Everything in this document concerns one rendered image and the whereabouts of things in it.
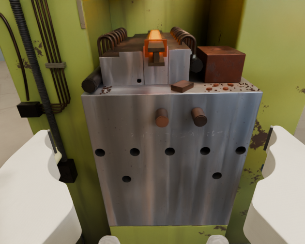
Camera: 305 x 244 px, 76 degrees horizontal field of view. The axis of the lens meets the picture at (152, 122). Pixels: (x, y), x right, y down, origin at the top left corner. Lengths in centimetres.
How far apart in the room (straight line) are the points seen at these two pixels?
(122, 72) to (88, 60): 18
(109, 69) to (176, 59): 15
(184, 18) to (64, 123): 63
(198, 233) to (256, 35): 62
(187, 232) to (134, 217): 18
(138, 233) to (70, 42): 62
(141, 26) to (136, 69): 48
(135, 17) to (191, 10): 23
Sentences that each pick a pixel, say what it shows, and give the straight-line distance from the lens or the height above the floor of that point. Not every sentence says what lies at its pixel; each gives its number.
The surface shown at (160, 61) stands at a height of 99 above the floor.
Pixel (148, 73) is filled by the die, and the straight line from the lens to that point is 46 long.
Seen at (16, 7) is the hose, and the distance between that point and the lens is 66.
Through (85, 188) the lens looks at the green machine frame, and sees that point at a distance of 91.
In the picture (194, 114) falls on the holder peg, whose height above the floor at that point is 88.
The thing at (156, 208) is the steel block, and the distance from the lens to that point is 64.
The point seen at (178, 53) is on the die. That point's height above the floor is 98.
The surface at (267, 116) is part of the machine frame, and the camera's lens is 76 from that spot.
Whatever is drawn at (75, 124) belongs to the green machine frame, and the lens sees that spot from 72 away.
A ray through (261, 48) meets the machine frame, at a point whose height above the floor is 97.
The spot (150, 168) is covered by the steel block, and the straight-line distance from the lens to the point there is 52.
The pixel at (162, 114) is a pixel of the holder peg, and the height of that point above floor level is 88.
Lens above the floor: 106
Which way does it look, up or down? 29 degrees down
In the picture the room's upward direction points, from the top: 2 degrees counter-clockwise
